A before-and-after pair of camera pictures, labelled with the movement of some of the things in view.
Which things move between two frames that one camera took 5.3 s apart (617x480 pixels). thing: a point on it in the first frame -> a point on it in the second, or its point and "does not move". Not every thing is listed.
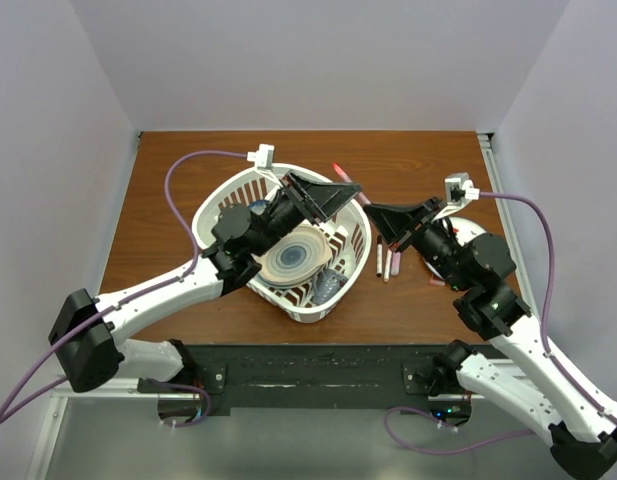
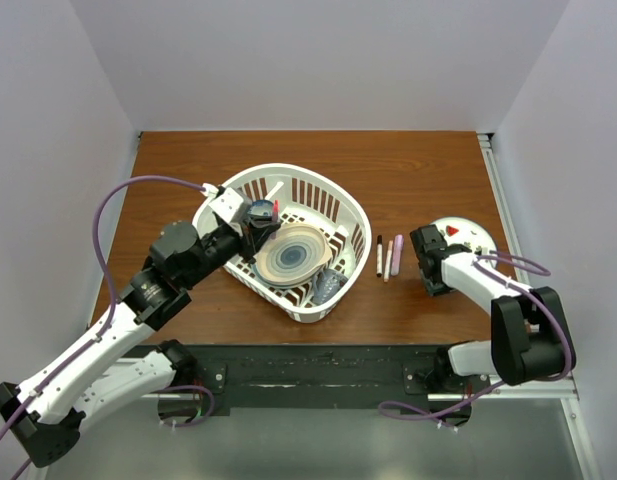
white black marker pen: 379,256 does not move
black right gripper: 395,220 -> 434,289
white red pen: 387,266 does not move
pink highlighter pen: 395,263 does not move
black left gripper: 317,202 -> 251,235
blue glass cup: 326,284 does not move
